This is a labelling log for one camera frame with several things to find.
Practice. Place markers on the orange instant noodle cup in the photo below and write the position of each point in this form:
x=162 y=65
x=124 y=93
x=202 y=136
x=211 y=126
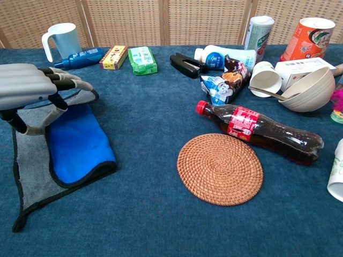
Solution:
x=305 y=42

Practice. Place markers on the green wet wipes pack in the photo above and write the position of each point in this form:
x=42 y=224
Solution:
x=142 y=60

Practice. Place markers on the small white paper cup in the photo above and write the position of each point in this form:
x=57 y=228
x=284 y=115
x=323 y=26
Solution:
x=264 y=80

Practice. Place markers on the beige bowl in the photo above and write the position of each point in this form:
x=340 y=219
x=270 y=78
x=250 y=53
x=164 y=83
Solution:
x=311 y=99

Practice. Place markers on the paper cup with green print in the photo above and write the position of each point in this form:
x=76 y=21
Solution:
x=337 y=174

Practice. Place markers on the white cardboard box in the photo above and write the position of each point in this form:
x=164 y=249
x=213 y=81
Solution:
x=300 y=67

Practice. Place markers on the cola bottle with red label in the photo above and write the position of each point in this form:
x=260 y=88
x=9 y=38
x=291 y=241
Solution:
x=268 y=131

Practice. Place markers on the grey and blue cloth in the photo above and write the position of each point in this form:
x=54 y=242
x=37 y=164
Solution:
x=77 y=147

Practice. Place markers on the round woven rattan coaster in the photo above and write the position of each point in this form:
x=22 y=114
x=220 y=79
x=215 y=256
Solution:
x=219 y=168

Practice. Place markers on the pink feather shuttlecock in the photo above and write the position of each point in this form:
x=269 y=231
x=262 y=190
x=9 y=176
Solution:
x=338 y=103

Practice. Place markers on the beige spoon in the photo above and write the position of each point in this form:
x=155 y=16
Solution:
x=264 y=91

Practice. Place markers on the white bottle with blue label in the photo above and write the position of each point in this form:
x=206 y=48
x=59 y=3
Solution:
x=214 y=57

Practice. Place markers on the black stapler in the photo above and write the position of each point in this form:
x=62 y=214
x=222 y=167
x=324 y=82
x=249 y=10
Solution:
x=185 y=67

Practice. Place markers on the white and green canister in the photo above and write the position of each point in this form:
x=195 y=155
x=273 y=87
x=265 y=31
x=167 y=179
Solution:
x=258 y=37

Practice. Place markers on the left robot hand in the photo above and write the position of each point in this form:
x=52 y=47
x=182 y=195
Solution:
x=24 y=83

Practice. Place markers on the blue carpet table cover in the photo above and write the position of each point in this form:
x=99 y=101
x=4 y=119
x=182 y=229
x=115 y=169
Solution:
x=147 y=120

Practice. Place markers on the red and yellow box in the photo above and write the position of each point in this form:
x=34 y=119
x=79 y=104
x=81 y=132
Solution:
x=113 y=57

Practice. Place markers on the blue spray bottle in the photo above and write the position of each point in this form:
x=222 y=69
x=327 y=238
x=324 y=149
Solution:
x=83 y=57

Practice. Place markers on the brown and blue snack bag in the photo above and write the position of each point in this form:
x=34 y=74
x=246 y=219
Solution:
x=225 y=85

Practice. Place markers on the woven bamboo screen panel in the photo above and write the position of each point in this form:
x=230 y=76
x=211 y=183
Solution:
x=126 y=21
x=206 y=21
x=294 y=10
x=26 y=21

